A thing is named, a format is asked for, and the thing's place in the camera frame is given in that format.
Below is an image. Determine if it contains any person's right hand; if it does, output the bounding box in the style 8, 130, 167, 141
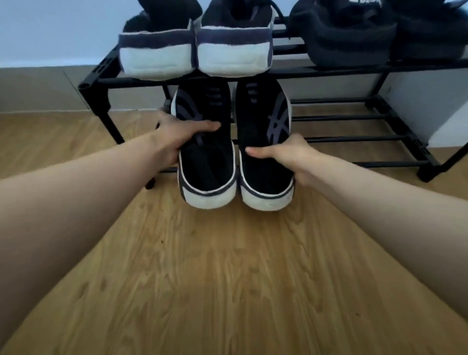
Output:
245, 133, 322, 188

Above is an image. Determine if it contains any person's left hand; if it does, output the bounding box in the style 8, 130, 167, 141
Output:
155, 110, 221, 166

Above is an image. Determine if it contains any black sneaker with grey stripes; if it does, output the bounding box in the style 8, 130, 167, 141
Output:
171, 81, 237, 210
235, 78, 295, 212

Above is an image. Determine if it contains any person's right forearm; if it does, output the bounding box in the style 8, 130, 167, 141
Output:
302, 152, 468, 320

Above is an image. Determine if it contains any person's left forearm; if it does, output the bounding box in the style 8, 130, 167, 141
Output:
0, 130, 175, 344

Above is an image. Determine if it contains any black sneaker with chunky white heel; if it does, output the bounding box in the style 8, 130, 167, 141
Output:
119, 0, 203, 81
195, 0, 275, 78

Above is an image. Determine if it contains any black metal shoe rack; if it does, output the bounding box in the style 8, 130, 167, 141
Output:
78, 16, 468, 189

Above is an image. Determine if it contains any all-black knit sneaker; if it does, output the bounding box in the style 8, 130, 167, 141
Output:
388, 0, 468, 62
287, 0, 398, 71

